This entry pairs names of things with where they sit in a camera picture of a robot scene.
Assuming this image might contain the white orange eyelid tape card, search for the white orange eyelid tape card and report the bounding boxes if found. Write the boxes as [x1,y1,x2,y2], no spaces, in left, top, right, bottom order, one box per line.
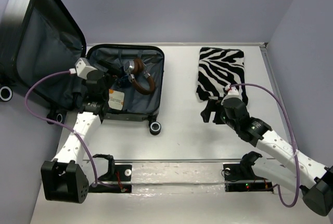
[108,89,125,111]

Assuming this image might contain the brown silver headphones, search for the brown silver headphones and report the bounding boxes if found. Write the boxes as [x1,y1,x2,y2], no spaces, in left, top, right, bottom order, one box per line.
[124,58,156,95]

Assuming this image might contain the zebra print plush cloth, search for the zebra print plush cloth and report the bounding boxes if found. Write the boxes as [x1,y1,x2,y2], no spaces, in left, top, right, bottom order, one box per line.
[196,47,245,102]

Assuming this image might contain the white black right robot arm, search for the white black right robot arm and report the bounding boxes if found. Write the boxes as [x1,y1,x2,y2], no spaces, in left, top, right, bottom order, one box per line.
[200,97,332,216]

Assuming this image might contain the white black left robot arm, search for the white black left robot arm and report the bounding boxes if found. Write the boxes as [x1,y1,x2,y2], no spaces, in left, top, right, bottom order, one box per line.
[41,58,119,204]

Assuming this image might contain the dark blue mug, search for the dark blue mug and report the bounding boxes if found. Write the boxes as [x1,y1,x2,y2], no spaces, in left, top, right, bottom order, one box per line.
[116,66,132,88]

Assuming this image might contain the black hard-shell suitcase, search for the black hard-shell suitcase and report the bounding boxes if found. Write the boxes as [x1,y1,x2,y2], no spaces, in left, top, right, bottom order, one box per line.
[1,0,165,135]

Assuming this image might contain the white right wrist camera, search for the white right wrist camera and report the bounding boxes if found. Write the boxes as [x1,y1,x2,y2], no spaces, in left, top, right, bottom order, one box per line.
[224,86,240,100]

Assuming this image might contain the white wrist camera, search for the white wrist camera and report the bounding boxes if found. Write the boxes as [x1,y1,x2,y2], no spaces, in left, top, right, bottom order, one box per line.
[224,86,240,100]
[75,58,97,80]

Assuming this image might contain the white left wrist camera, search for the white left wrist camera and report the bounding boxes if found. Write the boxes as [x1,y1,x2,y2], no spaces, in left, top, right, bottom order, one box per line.
[75,58,97,80]

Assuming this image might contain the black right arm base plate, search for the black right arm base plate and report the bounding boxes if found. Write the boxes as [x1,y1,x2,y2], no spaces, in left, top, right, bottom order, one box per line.
[221,151,274,193]

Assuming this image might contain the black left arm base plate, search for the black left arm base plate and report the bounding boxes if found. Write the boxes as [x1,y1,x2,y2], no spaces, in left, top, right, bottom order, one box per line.
[89,154,132,193]

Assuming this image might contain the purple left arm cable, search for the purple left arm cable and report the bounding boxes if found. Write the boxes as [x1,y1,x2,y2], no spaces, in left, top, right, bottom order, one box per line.
[23,69,115,190]

